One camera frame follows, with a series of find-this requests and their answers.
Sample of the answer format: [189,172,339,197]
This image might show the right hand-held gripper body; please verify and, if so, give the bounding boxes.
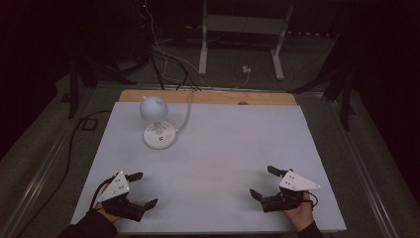
[260,169,322,213]

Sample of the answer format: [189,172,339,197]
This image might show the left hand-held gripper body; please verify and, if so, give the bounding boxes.
[97,171,147,223]

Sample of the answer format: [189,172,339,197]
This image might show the person's left hand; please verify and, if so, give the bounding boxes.
[93,202,122,224]

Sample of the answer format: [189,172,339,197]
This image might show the person's right hand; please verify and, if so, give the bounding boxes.
[282,191,315,233]

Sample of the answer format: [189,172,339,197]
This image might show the white round-head desk lamp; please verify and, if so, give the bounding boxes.
[139,95,177,151]

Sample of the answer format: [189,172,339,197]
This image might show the white table cover sheet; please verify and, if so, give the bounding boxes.
[70,101,348,235]

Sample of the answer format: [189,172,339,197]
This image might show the black stand legs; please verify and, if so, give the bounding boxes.
[286,65,358,132]
[67,56,138,119]

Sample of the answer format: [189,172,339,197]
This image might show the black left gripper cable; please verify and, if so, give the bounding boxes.
[88,176,117,212]

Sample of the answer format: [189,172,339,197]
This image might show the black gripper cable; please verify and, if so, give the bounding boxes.
[307,191,319,208]
[88,176,117,212]

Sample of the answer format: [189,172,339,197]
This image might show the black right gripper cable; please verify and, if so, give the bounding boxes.
[307,191,319,208]

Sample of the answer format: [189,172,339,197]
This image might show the long black floor cable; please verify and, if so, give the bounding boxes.
[16,109,113,238]

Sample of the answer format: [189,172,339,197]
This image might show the white lamp cable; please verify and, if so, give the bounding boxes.
[173,90,194,133]

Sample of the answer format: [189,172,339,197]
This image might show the black floor cable bundle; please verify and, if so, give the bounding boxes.
[149,46,203,92]

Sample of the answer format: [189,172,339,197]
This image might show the thin white floor cable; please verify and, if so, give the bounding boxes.
[144,0,251,90]

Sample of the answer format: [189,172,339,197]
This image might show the white metal stand frame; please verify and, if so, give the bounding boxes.
[197,0,295,81]

